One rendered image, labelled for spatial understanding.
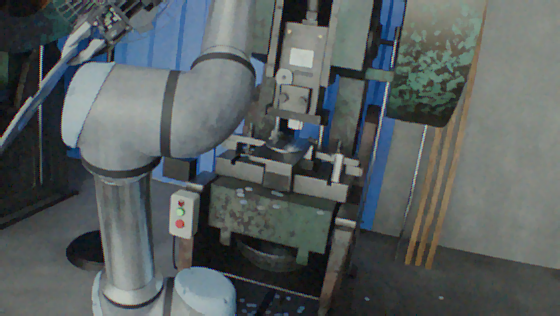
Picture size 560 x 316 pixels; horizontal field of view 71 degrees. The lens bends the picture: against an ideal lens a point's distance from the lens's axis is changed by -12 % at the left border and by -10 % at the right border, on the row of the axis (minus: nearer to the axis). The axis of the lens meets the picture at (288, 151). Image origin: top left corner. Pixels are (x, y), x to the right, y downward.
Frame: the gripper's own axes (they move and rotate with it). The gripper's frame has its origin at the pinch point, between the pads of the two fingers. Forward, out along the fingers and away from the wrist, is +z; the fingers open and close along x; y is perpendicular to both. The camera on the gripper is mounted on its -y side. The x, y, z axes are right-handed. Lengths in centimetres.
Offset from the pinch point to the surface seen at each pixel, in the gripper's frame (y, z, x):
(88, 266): -83, 66, 78
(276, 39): -28, -48, 38
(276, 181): -18, -19, 70
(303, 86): -24, -45, 54
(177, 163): -32, 0, 49
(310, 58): -23, -52, 48
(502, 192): -45, -121, 208
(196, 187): -26, 1, 56
